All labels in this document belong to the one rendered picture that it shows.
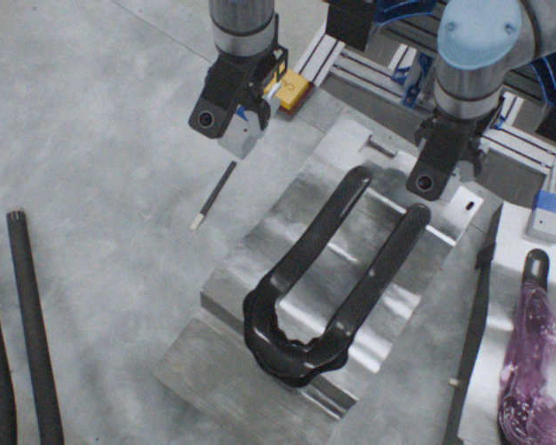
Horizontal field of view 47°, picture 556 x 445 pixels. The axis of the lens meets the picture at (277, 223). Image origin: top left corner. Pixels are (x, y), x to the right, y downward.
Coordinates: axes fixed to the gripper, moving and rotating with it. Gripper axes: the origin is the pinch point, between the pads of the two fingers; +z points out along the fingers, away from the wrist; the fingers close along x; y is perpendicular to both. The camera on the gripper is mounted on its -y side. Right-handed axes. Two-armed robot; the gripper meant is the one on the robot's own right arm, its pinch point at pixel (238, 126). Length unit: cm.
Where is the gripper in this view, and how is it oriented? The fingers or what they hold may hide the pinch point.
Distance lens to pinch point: 97.5
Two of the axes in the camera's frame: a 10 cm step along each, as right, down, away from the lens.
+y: 5.7, -7.6, 3.0
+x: -8.2, -5.4, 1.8
